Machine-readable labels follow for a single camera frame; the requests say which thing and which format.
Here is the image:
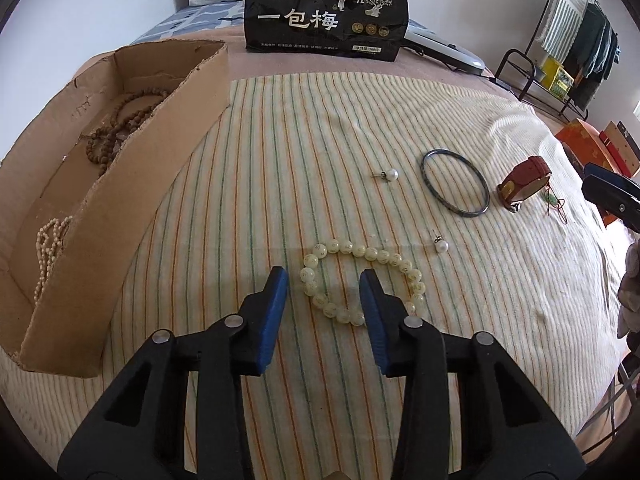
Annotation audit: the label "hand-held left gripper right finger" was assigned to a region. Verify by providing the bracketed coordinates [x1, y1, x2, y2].
[359, 268, 587, 480]

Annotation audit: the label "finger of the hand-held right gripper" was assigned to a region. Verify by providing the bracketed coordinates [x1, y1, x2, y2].
[584, 162, 640, 188]
[581, 175, 640, 233]

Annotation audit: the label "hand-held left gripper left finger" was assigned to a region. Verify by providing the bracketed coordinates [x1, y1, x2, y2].
[57, 266, 290, 480]

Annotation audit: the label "green pendant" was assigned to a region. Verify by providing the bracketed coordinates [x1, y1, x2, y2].
[540, 185, 571, 226]

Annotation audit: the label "pale cream bead bracelet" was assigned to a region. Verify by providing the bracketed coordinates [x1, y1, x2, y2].
[299, 241, 427, 327]

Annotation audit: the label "red leather strap watch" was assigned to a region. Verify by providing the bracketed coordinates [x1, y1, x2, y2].
[496, 156, 553, 213]

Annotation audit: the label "thin blue bangle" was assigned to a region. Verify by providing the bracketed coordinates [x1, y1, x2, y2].
[421, 148, 491, 218]

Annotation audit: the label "cardboard box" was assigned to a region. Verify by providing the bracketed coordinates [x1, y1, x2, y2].
[0, 40, 231, 378]

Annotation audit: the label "person's right hand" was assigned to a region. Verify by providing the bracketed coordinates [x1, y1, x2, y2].
[616, 242, 640, 339]

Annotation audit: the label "upright books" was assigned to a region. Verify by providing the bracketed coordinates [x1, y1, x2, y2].
[597, 120, 640, 176]

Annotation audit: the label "orange box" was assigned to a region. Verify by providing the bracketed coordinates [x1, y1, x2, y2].
[555, 119, 640, 226]

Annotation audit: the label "yellow box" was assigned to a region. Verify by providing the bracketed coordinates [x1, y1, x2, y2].
[540, 56, 575, 98]

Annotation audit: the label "dark hanging clothes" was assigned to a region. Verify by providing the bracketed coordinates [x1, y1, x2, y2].
[570, 2, 621, 111]

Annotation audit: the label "black metal clothes rack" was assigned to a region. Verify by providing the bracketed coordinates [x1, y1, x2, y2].
[495, 0, 621, 121]

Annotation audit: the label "striped hanging cloth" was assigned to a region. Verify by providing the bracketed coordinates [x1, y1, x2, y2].
[540, 0, 593, 56]

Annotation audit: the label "grey flat device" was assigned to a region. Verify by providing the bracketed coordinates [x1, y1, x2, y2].
[402, 22, 487, 78]

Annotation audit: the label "black snack bag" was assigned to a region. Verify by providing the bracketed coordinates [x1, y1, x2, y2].
[245, 0, 410, 63]

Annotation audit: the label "blue patterned bed sheet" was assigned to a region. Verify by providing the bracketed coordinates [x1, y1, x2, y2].
[132, 0, 248, 43]

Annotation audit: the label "brown wooden bead necklace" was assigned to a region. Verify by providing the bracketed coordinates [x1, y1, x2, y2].
[86, 87, 176, 178]

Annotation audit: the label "white pearl necklace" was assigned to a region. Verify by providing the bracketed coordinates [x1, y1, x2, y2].
[32, 215, 73, 303]

